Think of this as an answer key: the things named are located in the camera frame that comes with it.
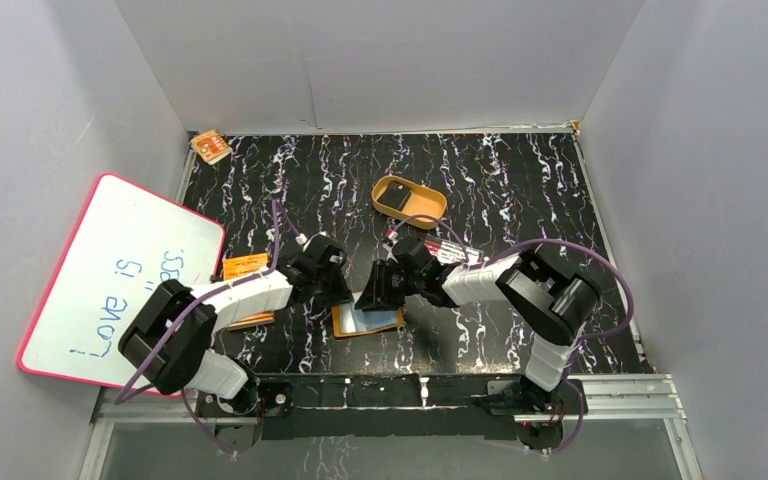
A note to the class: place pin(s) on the yellow oval tray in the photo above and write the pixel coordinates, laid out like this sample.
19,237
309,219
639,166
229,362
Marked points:
424,207

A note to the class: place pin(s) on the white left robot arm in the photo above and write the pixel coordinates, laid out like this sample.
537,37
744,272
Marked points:
169,342

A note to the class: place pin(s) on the small orange card box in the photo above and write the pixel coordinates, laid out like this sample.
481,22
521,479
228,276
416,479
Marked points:
211,146

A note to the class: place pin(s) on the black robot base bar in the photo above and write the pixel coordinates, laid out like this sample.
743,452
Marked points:
492,406

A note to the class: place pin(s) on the orange Huckleberry Finn book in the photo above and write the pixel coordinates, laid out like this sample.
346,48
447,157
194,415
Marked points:
233,268

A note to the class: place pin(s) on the pack of coloured markers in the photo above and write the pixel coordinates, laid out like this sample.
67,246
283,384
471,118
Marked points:
448,252

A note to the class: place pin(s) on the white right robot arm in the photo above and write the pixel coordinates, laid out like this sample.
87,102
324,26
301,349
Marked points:
548,292

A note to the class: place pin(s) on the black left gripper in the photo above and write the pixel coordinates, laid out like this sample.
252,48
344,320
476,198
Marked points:
330,287

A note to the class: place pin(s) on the pink framed whiteboard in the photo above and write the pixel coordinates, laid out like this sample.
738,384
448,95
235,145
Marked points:
126,242

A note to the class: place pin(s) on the orange leather card holder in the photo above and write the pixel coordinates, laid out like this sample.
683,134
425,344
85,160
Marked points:
351,322

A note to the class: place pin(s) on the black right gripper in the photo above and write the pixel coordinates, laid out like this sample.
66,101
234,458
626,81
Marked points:
376,294

